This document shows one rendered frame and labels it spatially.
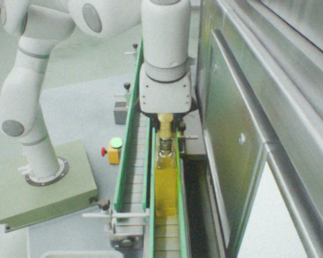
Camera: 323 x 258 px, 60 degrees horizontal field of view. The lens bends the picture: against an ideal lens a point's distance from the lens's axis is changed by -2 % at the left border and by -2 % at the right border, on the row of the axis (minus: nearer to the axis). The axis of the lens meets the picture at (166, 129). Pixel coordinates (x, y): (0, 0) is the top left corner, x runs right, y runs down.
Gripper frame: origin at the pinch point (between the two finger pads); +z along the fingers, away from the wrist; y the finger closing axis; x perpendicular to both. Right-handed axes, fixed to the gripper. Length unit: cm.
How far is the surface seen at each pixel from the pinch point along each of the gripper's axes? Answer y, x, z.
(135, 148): 10.3, -18.4, 36.6
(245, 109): -12.1, 10.9, -16.2
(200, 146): -13.4, -19.0, 36.7
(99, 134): 29, -39, 56
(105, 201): 14.5, 11.7, 15.1
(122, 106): 19, -52, 50
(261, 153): -12.2, 19.8, -17.4
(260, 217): -12.4, 26.0, -10.9
